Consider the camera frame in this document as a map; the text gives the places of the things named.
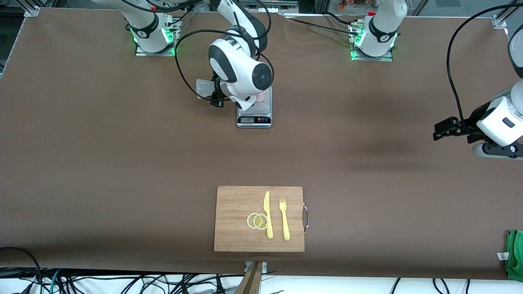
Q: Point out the translucent squeeze bottle orange cap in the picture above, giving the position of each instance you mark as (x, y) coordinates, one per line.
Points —
(204, 89)

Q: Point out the pink plastic cup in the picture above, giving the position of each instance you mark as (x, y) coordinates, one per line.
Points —
(261, 97)

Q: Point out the silver digital kitchen scale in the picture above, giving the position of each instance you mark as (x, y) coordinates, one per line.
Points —
(261, 114)

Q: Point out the white power strip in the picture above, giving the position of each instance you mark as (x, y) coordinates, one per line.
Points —
(278, 6)

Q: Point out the yellow plastic knife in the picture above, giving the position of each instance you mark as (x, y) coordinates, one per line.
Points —
(267, 212)

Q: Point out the lemon slice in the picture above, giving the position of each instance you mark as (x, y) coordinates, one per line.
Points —
(249, 221)
(260, 221)

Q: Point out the green cloth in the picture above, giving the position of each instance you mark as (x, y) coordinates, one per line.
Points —
(515, 255)

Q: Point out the yellow plastic fork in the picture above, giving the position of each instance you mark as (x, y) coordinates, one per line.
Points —
(284, 222)

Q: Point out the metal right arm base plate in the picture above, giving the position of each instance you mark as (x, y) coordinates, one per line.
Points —
(155, 52)

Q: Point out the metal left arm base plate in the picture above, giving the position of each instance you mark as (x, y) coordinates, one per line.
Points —
(372, 58)

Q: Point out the aluminium frame profile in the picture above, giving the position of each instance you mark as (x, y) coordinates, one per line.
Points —
(499, 20)

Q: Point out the wooden post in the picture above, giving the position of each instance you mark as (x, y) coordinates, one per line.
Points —
(251, 281)

